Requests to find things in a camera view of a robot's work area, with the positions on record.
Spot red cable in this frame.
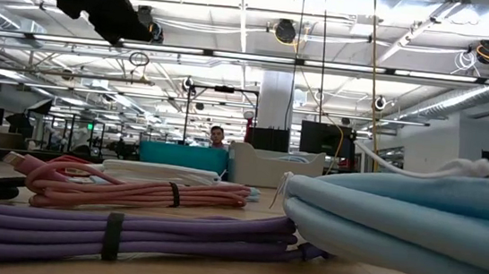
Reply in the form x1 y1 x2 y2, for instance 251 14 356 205
46 152 93 173

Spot white cable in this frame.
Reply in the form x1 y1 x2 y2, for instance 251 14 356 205
87 156 225 191

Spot pink cable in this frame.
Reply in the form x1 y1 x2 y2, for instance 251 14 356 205
0 150 254 228

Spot small light blue cable coil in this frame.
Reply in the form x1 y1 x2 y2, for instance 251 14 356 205
276 152 312 165

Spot purple cable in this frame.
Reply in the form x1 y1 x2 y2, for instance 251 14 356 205
0 188 334 274

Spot large light blue cable coil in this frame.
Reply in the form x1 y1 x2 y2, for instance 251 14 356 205
262 133 489 274

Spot black tilted screen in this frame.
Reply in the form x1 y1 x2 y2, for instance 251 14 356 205
25 97 55 116

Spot blue plastic bin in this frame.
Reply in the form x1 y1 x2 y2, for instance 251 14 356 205
136 139 232 182

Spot person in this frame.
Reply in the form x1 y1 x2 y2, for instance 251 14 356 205
207 124 228 150

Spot black equipment cabinet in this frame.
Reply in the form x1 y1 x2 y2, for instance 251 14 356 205
246 125 292 154

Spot grey translucent plastic bin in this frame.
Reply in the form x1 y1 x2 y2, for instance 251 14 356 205
225 139 328 194

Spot black monitor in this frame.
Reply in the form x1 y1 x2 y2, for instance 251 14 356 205
297 119 358 161

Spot black camera stand frame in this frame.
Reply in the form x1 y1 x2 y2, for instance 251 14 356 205
180 81 262 153

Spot black hanging cable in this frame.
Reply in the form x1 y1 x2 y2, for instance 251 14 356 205
310 0 334 124

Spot curved yellow cable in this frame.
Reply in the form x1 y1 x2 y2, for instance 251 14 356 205
320 113 347 173

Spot yellow hanging cable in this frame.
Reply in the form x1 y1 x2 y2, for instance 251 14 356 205
355 0 396 175

